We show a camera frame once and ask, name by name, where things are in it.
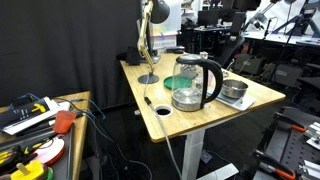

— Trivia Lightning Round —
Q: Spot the glass electric kettle black handle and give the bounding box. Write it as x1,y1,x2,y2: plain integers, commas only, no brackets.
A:
170,53,224,113

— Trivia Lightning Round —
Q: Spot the green plastic plate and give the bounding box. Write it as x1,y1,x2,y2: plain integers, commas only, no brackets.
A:
162,75,194,91

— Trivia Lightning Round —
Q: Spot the black flat bar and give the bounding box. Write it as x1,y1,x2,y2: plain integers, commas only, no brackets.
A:
165,45,185,52

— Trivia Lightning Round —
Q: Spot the black speaker box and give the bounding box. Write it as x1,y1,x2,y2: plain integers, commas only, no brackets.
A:
125,45,142,66

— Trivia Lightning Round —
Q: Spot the white printed cardboard box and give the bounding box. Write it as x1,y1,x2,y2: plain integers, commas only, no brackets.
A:
159,31,178,52

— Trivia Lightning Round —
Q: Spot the yellow desk lamp grey shade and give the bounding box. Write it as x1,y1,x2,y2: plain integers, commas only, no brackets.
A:
136,0,171,85

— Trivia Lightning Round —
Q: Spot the white table leg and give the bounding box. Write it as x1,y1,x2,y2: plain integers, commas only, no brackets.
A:
181,128,240,180

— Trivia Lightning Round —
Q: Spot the stainless steel pot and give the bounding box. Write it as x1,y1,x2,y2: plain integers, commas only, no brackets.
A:
220,78,250,100

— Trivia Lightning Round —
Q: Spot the white kitchen scale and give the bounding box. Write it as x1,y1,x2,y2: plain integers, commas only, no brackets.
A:
206,87,257,112

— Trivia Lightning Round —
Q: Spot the red plastic cup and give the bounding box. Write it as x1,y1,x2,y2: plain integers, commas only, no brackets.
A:
52,110,78,135

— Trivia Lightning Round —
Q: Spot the black curtain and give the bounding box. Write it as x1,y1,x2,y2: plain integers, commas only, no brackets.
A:
0,0,144,108

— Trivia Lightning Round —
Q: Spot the white red tape roll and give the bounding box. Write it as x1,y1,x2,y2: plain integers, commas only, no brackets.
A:
32,136,67,167

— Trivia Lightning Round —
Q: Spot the stack of books and papers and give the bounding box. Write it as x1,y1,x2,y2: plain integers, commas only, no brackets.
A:
0,95,72,136

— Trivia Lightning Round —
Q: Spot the black pegboard cart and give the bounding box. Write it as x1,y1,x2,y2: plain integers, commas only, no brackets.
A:
254,105,320,180

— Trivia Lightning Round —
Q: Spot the yellow block with peg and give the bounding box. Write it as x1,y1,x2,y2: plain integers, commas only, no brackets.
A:
10,159,46,180

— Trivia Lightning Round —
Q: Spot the grey power cable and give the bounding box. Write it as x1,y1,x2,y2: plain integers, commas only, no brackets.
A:
143,64,183,180

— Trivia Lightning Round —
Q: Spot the blue cable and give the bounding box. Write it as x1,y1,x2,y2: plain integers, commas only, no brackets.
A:
7,92,107,122

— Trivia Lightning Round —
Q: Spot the orange handled clamp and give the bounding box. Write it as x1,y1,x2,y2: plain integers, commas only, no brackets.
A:
252,149,298,180
273,111,308,134

